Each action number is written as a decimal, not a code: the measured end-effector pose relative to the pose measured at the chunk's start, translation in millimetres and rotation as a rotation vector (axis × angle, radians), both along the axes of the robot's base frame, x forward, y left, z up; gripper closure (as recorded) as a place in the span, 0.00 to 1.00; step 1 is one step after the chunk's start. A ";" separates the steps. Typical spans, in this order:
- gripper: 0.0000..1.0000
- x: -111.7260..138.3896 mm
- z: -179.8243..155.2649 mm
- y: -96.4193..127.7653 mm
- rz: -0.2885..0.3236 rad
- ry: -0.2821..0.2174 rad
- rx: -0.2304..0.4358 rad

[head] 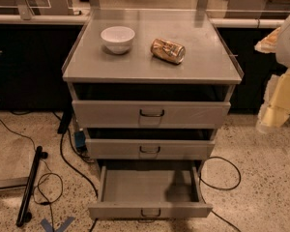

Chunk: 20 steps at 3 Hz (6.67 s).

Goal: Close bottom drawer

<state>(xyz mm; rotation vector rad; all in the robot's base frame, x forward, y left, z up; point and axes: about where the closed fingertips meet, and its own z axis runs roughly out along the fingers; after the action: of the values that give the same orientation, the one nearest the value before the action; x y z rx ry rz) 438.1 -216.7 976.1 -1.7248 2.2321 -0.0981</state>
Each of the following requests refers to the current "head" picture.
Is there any grey bottom drawer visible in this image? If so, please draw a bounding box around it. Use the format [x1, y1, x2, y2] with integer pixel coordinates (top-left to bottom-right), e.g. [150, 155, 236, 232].
[89, 161, 213, 219]

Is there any grey drawer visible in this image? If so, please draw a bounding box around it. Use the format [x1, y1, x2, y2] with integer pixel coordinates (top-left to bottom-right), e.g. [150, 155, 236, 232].
[72, 101, 230, 129]
[89, 161, 213, 219]
[86, 139, 215, 160]

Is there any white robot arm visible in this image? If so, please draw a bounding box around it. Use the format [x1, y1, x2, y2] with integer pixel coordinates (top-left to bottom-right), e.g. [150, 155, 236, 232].
[254, 15, 290, 133]

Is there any grey metal drawer cabinet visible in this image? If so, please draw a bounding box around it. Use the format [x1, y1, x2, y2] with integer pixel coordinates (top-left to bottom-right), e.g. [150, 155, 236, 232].
[63, 10, 243, 160]

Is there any grey middle drawer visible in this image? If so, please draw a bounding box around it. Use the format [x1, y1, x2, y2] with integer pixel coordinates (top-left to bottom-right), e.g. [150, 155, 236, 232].
[86, 139, 215, 160]

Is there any grey top drawer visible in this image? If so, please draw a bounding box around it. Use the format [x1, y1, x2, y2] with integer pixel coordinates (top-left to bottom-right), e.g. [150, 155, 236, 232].
[72, 101, 230, 129]

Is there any crushed gold soda can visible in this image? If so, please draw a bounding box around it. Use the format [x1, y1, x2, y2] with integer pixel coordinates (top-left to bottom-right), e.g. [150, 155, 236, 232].
[151, 39, 186, 65]

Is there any white ceramic bowl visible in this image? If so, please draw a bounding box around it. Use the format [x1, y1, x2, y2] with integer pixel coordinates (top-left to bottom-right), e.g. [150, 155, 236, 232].
[101, 26, 135, 54]

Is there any blue power box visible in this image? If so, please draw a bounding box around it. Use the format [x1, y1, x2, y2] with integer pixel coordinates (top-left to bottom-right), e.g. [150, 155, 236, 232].
[74, 130, 86, 151]

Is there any blue tape cross mark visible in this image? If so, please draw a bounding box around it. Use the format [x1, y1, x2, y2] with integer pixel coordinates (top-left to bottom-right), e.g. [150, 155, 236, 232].
[40, 216, 75, 232]

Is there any black stand leg with wheels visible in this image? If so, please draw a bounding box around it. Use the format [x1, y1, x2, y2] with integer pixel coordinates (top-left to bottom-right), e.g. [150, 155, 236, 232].
[16, 146, 47, 227]

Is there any black cable right floor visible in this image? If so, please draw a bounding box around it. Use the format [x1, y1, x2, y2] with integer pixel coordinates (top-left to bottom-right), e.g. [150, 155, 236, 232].
[198, 156, 243, 232]

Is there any black cable floor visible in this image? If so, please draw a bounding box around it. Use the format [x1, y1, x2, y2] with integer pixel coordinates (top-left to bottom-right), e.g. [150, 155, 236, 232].
[198, 156, 243, 232]
[51, 111, 99, 232]

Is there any black cable left floor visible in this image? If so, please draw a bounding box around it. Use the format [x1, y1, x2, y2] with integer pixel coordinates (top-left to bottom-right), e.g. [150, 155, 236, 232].
[51, 111, 99, 232]

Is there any thin black looped cable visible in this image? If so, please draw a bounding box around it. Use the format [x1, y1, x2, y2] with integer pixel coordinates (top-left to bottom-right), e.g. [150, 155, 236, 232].
[0, 113, 64, 232]

